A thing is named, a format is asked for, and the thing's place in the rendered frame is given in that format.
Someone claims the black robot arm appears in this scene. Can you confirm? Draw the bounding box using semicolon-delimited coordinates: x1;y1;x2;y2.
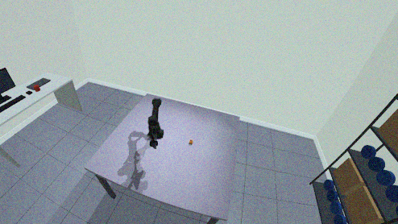
147;98;164;139

